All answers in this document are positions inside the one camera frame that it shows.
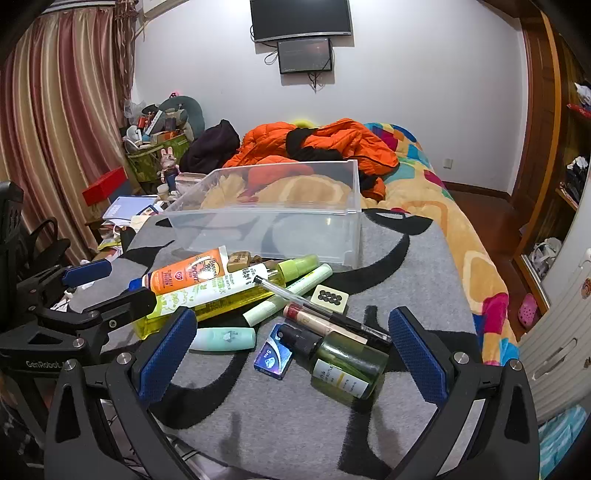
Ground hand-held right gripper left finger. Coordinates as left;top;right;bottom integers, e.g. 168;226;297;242
44;305;199;480

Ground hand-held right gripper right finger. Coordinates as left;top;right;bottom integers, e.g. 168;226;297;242
387;306;541;480

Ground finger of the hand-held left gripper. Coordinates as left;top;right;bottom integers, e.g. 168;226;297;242
35;288;158;332
17;258;113;304

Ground dark green spray bottle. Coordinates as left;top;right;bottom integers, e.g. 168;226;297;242
277;323;391;400

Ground white green lotion tube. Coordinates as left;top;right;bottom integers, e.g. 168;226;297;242
147;263;271;319

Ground beige concealer tube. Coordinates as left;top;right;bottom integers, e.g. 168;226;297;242
283;302;370;346

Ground light green stick tube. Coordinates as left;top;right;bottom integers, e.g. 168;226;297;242
242;263;334;326

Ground makeup brush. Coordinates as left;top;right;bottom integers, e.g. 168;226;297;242
252;275;393;344

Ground yellow spray bottle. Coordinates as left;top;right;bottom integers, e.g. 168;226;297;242
133;254;320;341

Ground clear plastic bin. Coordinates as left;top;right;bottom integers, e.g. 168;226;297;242
163;159;363;270

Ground pile of papers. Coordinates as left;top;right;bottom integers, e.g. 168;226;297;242
85;203;160;259

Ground mint green tube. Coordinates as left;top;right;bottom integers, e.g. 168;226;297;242
189;327;257;352

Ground orange sunscreen tube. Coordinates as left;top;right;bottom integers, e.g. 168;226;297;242
129;246;229;296

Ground blue notebook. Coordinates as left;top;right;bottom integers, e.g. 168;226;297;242
102;196;160;220

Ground red box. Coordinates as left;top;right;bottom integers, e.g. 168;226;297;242
82;167;129;207

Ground small blue box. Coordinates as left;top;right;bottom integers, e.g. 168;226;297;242
253;323;296;381

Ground bamboo mahjong tile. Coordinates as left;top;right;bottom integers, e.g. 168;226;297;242
226;250;252;273

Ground pink slipper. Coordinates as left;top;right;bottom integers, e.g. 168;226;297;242
517;293;540;328

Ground colourful yellow blanket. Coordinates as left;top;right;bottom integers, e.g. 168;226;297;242
201;121;520;367

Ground green storage basket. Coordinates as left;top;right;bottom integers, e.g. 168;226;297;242
126;134;195;185

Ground white ribbed suitcase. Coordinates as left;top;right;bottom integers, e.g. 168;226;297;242
517;240;591;425

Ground striped curtain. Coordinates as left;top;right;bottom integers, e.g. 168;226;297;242
0;0;137;264

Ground white shoes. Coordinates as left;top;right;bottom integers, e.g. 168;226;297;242
530;237;563;278

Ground pale blue white cloth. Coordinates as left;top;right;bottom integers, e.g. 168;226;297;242
538;406;591;480

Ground dark purple clothing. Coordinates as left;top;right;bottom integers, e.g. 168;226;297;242
179;119;241;174

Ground teal neck pillow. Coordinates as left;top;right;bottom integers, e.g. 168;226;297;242
157;95;206;139

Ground orange puffer jacket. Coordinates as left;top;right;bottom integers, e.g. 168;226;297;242
223;117;400;201

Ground folded dark clothes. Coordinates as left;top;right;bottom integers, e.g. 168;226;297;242
566;157;591;195

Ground wooden wardrobe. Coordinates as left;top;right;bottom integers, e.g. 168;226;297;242
512;9;591;315

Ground small wall monitor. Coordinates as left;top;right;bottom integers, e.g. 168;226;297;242
277;38;334;75

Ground black wall television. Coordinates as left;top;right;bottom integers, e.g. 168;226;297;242
249;0;354;43

